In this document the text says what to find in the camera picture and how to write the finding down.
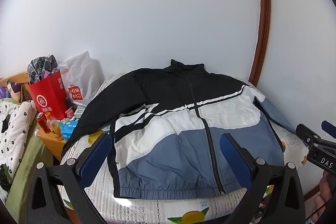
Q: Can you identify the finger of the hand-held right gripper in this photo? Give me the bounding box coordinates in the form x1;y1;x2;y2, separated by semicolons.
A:
322;120;336;140
296;123;322;146

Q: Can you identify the fruit print bed sheet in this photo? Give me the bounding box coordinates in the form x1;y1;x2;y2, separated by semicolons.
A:
60;73;310;224

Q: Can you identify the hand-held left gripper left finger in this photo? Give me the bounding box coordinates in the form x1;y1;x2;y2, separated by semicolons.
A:
26;132;113;224

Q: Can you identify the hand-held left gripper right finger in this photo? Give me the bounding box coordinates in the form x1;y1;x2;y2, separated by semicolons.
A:
220;133;306;224

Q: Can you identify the white plastic shopping bag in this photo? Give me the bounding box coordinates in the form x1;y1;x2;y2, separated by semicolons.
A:
60;51;104;109

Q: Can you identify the wooden headboard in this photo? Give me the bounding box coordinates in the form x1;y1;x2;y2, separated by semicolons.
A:
0;72;33;104

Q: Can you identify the blue cardboard box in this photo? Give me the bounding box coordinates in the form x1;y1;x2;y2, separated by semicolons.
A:
60;120;78;139

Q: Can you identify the green blanket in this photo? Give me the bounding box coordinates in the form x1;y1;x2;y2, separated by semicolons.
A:
0;98;54;212

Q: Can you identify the person's right hand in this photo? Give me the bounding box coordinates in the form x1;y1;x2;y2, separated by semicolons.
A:
319;170;336;214

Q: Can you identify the orange drink bottle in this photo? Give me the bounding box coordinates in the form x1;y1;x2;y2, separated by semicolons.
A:
45;112;64;141

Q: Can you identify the black cable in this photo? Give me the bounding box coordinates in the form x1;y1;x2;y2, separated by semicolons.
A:
306;198;328;222

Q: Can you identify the black white plaid cloth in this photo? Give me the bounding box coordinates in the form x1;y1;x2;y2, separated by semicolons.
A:
28;55;59;83

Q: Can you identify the white floral quilt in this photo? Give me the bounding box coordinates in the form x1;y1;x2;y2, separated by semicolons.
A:
0;101;37;201

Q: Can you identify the red paper bag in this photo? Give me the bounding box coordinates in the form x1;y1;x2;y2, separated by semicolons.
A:
28;69;69;121

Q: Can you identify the brown wooden door frame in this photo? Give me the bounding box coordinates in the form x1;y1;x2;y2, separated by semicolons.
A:
248;0;271;87

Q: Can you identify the black white blue jacket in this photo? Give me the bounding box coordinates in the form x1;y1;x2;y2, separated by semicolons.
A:
61;59;297;199

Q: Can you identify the wooden nightstand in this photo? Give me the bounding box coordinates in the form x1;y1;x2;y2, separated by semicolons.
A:
35;127;67;161

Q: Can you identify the red drink can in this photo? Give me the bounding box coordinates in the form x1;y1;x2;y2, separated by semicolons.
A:
37;112;51;134

